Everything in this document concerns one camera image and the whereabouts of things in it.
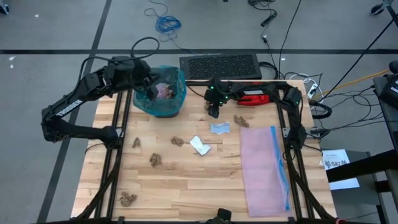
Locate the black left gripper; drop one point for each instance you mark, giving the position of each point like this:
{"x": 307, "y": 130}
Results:
{"x": 140, "y": 73}

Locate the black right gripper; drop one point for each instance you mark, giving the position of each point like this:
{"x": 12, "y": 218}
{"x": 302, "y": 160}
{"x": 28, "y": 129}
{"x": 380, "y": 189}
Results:
{"x": 217, "y": 91}

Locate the brown paper ball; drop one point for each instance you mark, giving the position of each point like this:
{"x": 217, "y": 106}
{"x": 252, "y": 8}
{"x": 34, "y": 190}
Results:
{"x": 241, "y": 120}
{"x": 155, "y": 159}
{"x": 127, "y": 199}
{"x": 178, "y": 141}
{"x": 136, "y": 142}
{"x": 206, "y": 105}

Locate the teal plastic trash bag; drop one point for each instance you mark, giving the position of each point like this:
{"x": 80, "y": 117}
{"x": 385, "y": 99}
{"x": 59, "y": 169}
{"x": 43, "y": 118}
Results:
{"x": 146, "y": 104}

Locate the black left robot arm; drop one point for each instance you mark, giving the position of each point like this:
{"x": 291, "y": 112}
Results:
{"x": 70, "y": 107}

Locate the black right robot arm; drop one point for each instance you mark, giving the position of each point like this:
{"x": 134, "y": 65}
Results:
{"x": 293, "y": 98}

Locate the pink white crumpled trash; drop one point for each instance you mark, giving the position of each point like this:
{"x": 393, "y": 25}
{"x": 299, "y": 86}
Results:
{"x": 163, "y": 90}

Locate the red black padded gloves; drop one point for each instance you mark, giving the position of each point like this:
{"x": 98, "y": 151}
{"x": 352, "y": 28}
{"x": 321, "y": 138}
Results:
{"x": 253, "y": 100}

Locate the black perforated metal case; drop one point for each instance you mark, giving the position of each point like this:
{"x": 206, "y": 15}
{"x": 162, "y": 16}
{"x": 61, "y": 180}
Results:
{"x": 220, "y": 67}

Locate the white power strip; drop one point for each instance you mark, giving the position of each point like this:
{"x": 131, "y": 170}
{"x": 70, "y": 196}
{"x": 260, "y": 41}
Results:
{"x": 312, "y": 90}

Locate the white printed paper sheet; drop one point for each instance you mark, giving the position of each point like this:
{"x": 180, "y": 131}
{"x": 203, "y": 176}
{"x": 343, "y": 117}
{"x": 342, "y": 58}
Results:
{"x": 337, "y": 168}

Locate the black metal beam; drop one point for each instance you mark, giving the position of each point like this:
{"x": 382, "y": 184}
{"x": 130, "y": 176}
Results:
{"x": 360, "y": 168}

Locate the black equipment cart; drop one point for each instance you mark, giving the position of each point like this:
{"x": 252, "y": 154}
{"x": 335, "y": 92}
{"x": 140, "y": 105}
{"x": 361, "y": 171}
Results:
{"x": 387, "y": 93}

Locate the grey metal bracket plate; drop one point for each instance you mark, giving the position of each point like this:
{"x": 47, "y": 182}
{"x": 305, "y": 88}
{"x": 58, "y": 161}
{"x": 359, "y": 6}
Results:
{"x": 287, "y": 130}

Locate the black aluminium table frame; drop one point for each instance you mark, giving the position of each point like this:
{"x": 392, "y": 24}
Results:
{"x": 116, "y": 161}

